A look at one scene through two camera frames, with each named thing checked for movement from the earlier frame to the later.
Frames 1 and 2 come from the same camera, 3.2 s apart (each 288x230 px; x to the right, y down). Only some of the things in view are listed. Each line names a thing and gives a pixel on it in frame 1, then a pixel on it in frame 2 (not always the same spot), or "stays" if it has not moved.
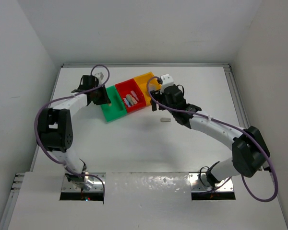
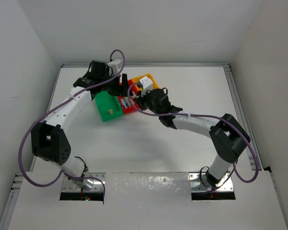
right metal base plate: (199, 182) stays
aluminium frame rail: (237, 96) stays
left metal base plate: (98, 185) stays
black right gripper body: (161, 97) to (145, 103)
